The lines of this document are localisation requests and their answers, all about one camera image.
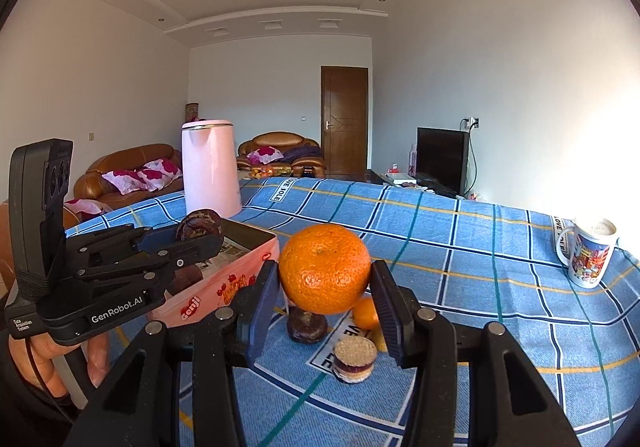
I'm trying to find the pink electric kettle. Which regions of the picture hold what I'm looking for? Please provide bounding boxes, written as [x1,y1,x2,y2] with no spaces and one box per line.
[181,120,242,218]

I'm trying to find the large orange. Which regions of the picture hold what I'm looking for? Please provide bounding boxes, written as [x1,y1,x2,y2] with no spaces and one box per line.
[279,224,371,315]

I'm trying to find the paper leaflet in tin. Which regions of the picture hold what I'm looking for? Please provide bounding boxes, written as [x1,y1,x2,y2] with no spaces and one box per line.
[196,238,250,279]

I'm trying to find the small orange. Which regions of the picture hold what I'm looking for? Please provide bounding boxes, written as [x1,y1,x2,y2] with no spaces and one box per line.
[352,295,380,330]

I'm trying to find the yellow green lemon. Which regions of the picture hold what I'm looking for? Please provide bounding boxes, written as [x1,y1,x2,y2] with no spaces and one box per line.
[367,327,388,353]

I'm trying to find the brown leather sofa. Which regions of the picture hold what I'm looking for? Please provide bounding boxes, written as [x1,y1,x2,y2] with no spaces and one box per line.
[63,144,183,228]

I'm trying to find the pink metal tin box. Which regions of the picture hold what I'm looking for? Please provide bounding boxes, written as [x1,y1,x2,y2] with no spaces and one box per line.
[149,219,280,328]

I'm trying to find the purple beet with stem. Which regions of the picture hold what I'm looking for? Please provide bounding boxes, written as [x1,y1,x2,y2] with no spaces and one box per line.
[286,306,329,344]

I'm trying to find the cartoon printed white mug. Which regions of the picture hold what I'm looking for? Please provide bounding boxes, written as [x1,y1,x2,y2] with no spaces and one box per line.
[555,218,617,289]

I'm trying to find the person left hand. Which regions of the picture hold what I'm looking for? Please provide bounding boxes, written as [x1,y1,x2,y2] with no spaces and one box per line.
[8,333,110,398]

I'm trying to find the black television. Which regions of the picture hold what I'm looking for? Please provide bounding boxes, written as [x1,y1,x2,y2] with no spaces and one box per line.
[416,127,470,196]

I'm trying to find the dark purple yam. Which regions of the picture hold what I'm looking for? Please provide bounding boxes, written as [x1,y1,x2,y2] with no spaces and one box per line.
[176,208,224,241]

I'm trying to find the brown wooden door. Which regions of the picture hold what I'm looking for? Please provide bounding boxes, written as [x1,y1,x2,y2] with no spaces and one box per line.
[321,66,369,178]

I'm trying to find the brown leather armchair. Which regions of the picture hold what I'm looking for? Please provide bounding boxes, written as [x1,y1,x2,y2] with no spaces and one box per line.
[236,132,326,178]

